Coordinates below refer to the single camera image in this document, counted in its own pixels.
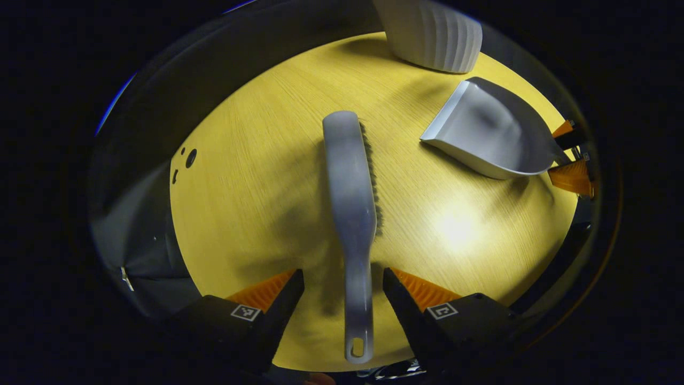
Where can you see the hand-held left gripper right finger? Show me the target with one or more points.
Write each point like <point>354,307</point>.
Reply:
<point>409,321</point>

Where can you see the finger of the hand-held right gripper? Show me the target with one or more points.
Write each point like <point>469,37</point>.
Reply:
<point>567,138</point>
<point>574,176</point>

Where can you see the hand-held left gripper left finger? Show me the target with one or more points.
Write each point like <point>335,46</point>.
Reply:
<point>280,321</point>

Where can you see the grey dustpan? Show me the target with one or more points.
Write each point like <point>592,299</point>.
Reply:
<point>481,128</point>

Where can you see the small grey broom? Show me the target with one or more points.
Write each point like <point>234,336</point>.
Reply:
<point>347,187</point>

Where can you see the grey ribbed garbage bin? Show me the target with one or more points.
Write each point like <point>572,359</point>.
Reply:
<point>433,37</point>

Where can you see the yellow wooden desktop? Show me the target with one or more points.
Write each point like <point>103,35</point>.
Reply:
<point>256,187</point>

